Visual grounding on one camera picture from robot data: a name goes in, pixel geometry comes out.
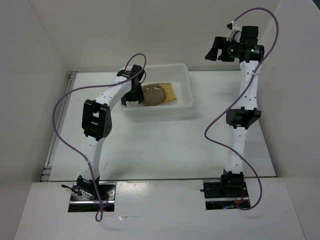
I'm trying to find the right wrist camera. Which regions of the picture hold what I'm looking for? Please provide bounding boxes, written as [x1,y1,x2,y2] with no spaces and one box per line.
[226,21,242,42]

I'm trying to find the purple cable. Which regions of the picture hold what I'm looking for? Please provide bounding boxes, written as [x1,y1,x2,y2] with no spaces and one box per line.
[204,7,280,210]
[53,53,148,223]

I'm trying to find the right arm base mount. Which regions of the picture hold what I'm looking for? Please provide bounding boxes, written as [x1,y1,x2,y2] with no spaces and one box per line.
[200,179,251,211]

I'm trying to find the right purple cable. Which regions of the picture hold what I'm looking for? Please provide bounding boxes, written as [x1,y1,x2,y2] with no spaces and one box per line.
[204,7,280,210]

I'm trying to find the aluminium table rail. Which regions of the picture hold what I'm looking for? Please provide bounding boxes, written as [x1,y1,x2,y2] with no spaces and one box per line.
[40,71,78,182]

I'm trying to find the bamboo woven tray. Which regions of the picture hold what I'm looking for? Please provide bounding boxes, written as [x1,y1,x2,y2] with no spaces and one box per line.
[142,83,177,106]

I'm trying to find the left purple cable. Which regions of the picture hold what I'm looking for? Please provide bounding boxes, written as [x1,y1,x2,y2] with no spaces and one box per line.
[53,53,148,223]

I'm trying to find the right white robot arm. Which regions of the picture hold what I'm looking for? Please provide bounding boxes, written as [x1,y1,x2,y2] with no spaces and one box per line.
[205,22,265,197]

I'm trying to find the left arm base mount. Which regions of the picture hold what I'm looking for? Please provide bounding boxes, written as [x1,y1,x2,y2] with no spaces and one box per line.
[61,182,117,213]

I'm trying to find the white plastic bin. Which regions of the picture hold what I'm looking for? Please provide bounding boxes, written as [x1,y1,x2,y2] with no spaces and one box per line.
[117,63,195,123]

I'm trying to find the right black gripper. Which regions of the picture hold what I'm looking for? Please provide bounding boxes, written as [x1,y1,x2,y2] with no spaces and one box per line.
[204,36,242,62]

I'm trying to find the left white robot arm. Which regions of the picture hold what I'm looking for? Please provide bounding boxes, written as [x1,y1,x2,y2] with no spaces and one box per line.
[76,64,145,200]

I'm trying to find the clear glass plate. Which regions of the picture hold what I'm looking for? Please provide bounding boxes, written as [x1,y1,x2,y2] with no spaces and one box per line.
[142,85,166,106]

